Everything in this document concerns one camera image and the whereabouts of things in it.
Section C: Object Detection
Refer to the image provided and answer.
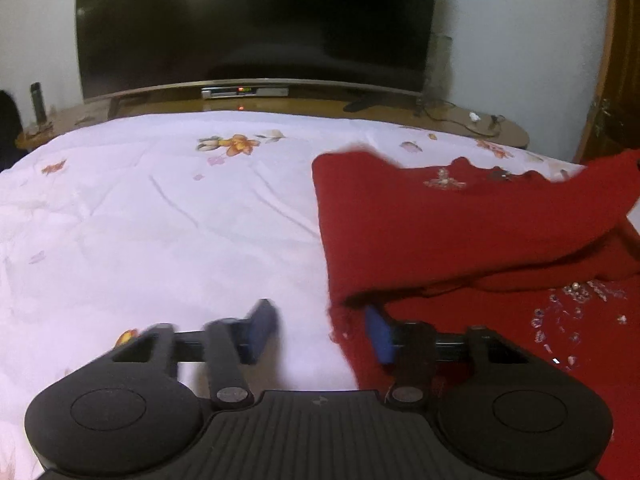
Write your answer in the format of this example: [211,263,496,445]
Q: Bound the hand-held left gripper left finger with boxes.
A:
[102,299,280,408]

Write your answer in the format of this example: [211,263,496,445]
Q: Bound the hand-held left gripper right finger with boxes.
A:
[364,304,538,407]

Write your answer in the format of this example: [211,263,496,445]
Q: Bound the red knitted sweater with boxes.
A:
[311,147,640,480]

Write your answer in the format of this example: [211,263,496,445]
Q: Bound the white floral bed sheet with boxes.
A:
[0,112,591,480]

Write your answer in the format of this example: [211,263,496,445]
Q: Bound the black television foot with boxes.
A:
[344,93,401,113]

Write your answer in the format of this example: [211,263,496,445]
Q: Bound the silver set-top box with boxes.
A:
[201,86,290,100]

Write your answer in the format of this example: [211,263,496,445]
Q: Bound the wooden television stand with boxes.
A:
[15,89,531,151]

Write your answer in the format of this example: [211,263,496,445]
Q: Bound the clear plastic container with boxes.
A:
[422,32,454,106]

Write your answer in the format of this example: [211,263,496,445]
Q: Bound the large black television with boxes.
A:
[75,0,440,106]

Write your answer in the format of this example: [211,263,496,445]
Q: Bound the wooden door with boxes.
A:
[574,0,640,166]

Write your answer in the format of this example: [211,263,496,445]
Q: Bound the black cable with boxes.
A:
[414,94,507,138]

